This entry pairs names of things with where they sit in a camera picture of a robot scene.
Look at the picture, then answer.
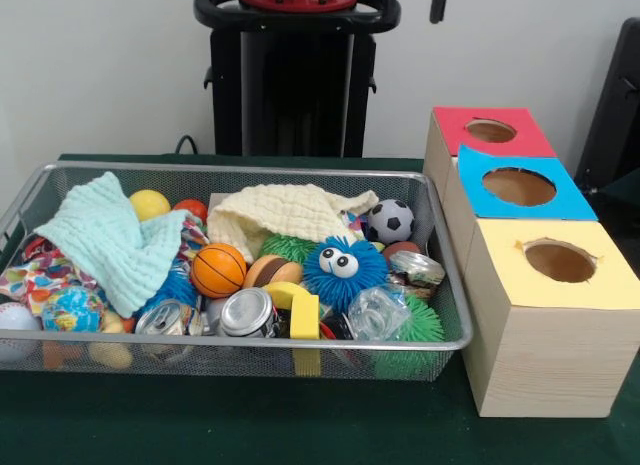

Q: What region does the cream yellow waffle cloth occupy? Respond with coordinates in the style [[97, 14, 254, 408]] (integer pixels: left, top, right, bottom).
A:
[[207, 183, 381, 263]]

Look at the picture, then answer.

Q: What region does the mint green waffle cloth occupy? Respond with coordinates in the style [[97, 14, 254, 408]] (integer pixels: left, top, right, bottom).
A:
[[33, 172, 191, 318]]

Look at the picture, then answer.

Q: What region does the wooden box with three holes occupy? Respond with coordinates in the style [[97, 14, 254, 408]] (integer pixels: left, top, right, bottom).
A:
[[423, 107, 640, 418]]

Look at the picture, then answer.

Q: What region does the blue fuzzy ball with eyes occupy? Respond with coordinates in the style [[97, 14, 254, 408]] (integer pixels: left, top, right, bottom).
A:
[[302, 235, 389, 314]]

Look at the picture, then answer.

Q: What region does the small black white soccer ball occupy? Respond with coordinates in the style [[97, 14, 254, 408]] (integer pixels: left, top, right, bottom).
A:
[[366, 199, 415, 245]]

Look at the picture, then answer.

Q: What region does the yellow plastic block toy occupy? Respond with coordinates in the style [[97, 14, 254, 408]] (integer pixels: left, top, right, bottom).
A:
[[262, 281, 321, 341]]

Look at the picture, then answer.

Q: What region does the small orange basketball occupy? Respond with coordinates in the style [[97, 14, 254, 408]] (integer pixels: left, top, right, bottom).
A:
[[190, 243, 248, 299]]

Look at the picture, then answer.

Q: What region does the silver metal can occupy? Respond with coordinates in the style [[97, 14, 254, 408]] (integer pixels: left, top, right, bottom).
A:
[[218, 288, 277, 338]]

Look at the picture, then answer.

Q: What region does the orange red ball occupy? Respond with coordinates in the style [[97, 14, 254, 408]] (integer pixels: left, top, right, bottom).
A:
[[173, 198, 208, 224]]

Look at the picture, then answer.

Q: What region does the green spiky ball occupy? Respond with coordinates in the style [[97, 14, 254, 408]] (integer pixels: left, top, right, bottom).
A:
[[375, 295, 445, 378]]

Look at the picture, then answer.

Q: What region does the yellow ball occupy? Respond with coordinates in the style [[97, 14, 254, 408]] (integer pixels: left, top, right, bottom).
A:
[[129, 189, 172, 223]]

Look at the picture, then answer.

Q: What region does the dark green table cloth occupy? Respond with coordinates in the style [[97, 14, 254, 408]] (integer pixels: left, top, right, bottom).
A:
[[0, 153, 640, 465]]

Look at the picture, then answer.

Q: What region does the black chair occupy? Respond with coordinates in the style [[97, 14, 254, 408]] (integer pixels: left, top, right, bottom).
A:
[[575, 18, 640, 248]]

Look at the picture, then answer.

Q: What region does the shallow wire mesh bin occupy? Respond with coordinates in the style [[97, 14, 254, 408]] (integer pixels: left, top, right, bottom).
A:
[[0, 162, 474, 381]]

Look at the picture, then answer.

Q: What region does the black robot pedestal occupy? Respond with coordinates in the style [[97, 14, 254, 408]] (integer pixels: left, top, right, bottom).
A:
[[195, 0, 401, 156]]

